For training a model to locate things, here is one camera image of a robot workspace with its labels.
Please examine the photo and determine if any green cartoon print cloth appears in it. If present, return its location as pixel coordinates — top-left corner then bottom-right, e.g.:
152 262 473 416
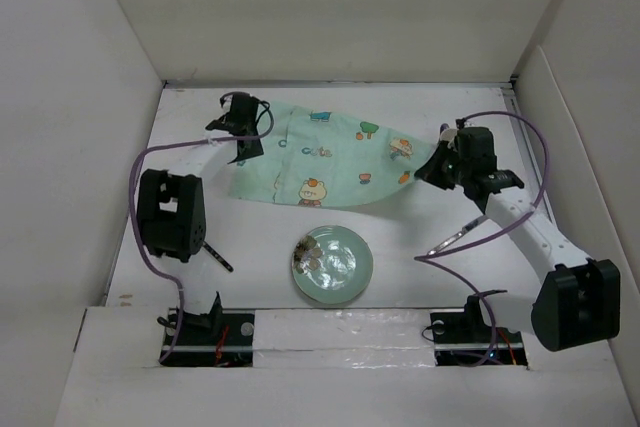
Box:
229 103 435 209

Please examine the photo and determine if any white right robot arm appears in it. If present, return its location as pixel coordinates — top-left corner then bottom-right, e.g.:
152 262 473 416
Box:
416 127 621 352

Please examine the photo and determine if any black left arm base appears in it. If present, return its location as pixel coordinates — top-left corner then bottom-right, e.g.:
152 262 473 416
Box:
156 309 255 368

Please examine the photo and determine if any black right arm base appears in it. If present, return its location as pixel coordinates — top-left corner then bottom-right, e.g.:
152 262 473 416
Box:
421 294 528 367

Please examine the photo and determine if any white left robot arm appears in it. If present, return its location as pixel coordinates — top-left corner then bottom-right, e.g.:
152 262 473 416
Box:
128 91 275 331

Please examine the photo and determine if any steel table knife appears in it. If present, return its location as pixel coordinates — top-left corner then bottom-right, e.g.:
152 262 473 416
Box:
427 215 487 256

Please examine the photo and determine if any green floral plate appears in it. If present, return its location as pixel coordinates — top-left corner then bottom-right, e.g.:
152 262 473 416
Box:
291 225 374 306

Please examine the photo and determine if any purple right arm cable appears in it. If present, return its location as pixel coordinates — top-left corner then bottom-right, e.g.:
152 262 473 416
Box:
413 110 551 367

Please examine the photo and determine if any steel fork black handle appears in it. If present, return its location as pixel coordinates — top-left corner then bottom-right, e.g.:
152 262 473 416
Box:
202 242 234 273

